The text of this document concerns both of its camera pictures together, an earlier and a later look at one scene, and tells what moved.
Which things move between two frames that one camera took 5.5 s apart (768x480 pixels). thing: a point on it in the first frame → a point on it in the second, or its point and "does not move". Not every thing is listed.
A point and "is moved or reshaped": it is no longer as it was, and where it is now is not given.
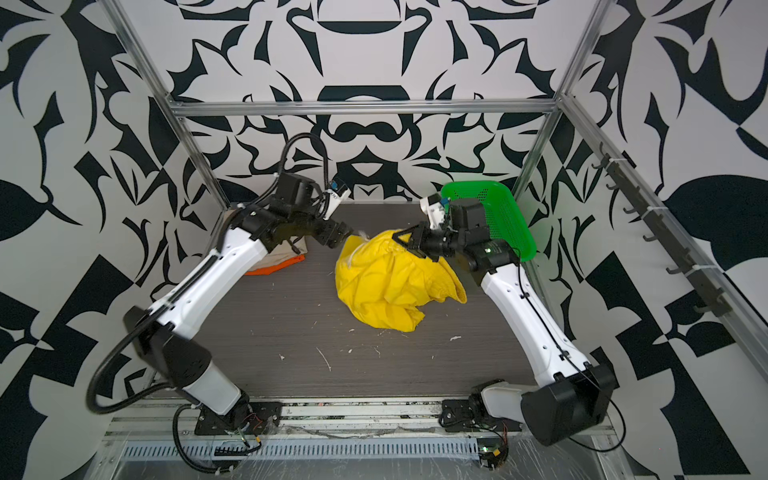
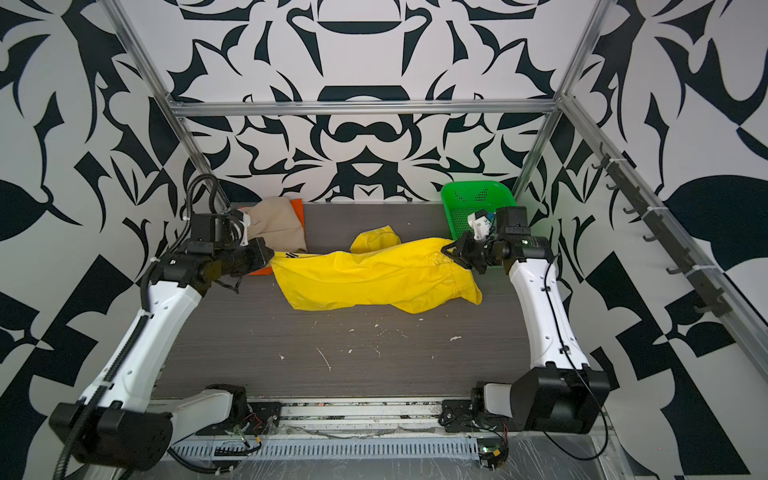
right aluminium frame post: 569,81 does not move
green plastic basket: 503,216 does not move
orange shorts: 271,269 → 299,209
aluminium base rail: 301,419 does not move
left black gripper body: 326,231 → 245,257
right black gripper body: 439,242 → 481,253
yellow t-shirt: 389,284 is moved or reshaped
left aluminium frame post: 197,158 does not move
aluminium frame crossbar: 363,107 does not move
